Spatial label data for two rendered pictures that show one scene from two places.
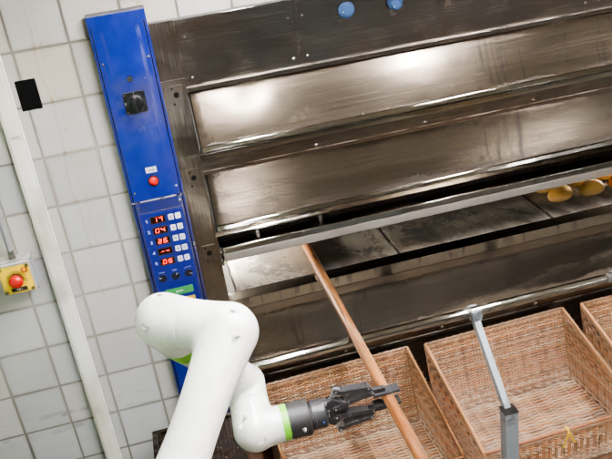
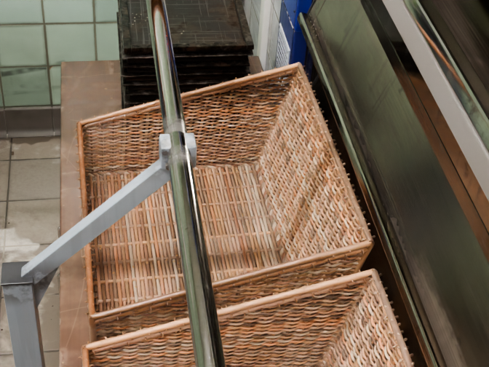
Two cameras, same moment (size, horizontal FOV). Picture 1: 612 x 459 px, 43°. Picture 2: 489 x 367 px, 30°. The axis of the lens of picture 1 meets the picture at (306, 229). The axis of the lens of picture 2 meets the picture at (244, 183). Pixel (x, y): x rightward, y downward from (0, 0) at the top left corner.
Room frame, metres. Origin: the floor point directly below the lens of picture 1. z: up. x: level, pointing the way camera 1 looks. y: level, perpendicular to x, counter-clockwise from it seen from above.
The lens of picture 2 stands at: (2.07, -1.39, 1.88)
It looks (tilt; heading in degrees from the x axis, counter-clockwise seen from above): 40 degrees down; 88
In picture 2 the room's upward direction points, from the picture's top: 4 degrees clockwise
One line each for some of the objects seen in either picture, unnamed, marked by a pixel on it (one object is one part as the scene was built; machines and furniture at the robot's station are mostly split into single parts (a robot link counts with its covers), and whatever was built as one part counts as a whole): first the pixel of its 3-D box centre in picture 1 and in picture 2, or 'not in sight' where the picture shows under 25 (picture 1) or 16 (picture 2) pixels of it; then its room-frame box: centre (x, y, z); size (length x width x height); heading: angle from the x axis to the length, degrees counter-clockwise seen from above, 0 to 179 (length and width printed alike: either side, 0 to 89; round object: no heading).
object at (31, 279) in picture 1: (17, 273); not in sight; (2.11, 0.87, 1.46); 0.10 x 0.07 x 0.10; 100
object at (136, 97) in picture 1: (133, 96); not in sight; (2.17, 0.42, 1.92); 0.06 x 0.04 x 0.11; 100
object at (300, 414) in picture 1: (299, 417); not in sight; (1.60, 0.09, 1.19); 0.12 x 0.06 x 0.09; 9
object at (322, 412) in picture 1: (327, 411); not in sight; (1.60, 0.01, 1.19); 0.09 x 0.07 x 0.08; 99
